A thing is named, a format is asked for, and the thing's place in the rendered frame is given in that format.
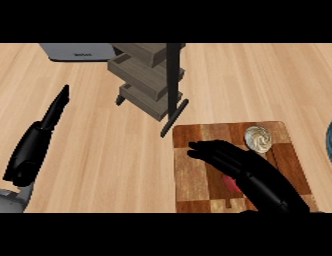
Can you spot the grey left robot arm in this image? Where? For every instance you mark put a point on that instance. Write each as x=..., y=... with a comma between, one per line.
x=2, y=200

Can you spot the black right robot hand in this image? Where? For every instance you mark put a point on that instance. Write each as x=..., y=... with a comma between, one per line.
x=250, y=173

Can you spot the grey appliance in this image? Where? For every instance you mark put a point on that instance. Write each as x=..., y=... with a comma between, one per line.
x=76, y=51

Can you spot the wooden tiered basket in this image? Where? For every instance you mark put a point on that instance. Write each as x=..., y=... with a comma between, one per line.
x=147, y=80

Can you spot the wooden checkered cutting board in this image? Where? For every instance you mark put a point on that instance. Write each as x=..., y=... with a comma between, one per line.
x=202, y=173

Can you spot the red bell pepper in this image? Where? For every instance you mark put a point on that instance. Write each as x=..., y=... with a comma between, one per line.
x=230, y=184

